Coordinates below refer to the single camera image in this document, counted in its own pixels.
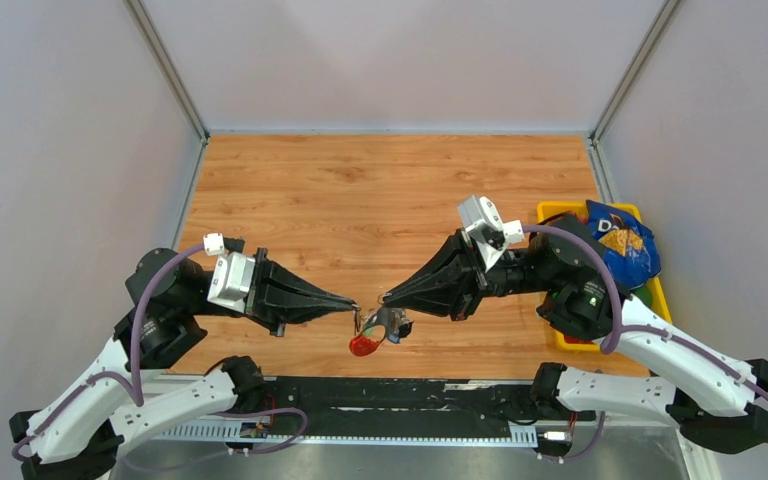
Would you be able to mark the yellow plastic bin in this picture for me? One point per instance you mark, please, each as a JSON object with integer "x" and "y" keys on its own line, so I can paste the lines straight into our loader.
{"x": 546, "y": 209}

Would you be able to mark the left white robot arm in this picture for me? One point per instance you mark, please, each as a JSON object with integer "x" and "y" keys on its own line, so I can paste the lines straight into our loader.
{"x": 105, "y": 413}

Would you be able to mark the keyring bundle with red tag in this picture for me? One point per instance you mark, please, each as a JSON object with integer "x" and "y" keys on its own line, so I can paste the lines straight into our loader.
{"x": 377, "y": 326}

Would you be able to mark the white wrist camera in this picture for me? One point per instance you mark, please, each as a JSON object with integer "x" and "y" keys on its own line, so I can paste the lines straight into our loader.
{"x": 232, "y": 276}
{"x": 489, "y": 234}

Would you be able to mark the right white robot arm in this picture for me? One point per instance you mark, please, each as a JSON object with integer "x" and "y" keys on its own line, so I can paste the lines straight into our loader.
{"x": 713, "y": 400}

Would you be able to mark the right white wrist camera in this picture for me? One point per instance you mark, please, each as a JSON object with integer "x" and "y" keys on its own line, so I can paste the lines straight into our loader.
{"x": 489, "y": 234}

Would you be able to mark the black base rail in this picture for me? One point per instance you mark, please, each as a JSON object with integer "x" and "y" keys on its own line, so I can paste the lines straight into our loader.
{"x": 398, "y": 407}

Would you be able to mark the green lime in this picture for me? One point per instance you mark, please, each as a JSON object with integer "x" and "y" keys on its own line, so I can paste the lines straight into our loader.
{"x": 645, "y": 295}

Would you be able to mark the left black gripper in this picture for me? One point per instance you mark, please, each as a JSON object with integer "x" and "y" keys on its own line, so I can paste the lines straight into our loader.
{"x": 278, "y": 296}

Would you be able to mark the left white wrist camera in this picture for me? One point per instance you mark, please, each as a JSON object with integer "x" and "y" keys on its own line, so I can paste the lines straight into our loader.
{"x": 232, "y": 276}

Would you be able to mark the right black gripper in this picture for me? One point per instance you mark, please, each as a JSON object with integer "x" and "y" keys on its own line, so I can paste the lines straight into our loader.
{"x": 450, "y": 282}

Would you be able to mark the blue chip bag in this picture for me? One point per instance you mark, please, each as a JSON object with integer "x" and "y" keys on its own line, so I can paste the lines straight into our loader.
{"x": 631, "y": 255}

